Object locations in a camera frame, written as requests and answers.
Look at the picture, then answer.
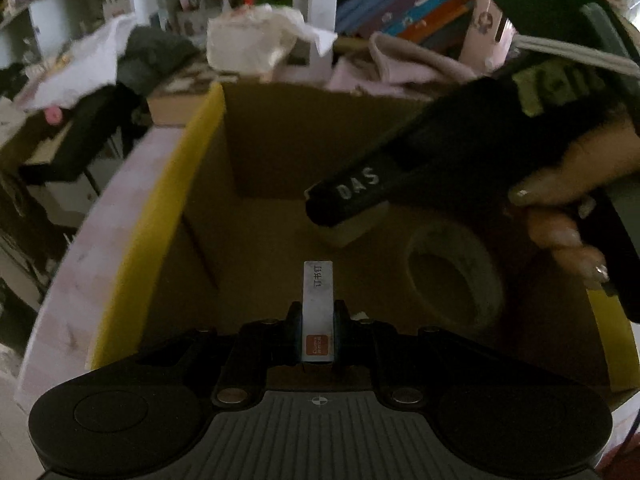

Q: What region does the black garment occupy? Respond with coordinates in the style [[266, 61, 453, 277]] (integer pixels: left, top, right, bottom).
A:
[[20, 82, 151, 186]]

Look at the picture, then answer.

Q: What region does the person's right hand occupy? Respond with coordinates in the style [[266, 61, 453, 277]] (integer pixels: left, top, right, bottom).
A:
[[507, 110, 640, 291]]

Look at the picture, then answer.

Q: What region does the white staple box orange label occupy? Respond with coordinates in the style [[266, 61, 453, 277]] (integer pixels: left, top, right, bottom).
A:
[[300, 260, 335, 365]]

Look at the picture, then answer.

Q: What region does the yellow cardboard box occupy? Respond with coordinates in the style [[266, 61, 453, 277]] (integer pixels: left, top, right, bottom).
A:
[[90, 80, 640, 406]]

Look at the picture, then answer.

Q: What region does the crumpled white paper bag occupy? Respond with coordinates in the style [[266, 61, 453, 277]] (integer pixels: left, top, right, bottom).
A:
[[206, 4, 338, 83]]

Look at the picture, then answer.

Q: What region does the tall pink cardboard box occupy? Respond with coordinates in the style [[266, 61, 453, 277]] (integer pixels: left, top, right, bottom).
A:
[[457, 0, 516, 71]]

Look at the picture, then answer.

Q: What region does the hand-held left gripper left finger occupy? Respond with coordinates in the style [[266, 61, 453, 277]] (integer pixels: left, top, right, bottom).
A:
[[135, 300, 306, 408]]

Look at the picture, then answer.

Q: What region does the row of leaning colourful books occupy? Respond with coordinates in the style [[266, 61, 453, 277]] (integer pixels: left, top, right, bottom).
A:
[[335, 0, 481, 51]]

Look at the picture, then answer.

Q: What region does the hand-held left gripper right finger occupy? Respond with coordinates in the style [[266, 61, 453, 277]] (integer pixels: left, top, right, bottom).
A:
[[332, 300, 502, 408]]

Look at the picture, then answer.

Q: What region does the pink checked printed tablecloth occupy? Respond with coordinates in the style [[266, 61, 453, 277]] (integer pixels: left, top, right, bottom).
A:
[[15, 125, 201, 411]]

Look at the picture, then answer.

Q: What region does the pale pink cloth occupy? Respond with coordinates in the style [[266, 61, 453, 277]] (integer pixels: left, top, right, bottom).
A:
[[325, 32, 481, 96]]

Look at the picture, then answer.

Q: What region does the grey garment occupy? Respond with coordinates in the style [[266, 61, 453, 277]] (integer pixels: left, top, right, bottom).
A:
[[117, 25, 201, 96]]

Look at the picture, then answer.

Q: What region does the white garment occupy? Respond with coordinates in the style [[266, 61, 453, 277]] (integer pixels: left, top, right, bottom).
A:
[[22, 15, 138, 111]]

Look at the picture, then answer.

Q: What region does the yellow tape roll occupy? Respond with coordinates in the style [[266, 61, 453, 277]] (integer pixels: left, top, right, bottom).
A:
[[404, 222, 505, 333]]

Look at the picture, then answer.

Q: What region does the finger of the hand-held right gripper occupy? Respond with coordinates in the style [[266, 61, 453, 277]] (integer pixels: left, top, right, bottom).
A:
[[305, 112, 451, 227]]

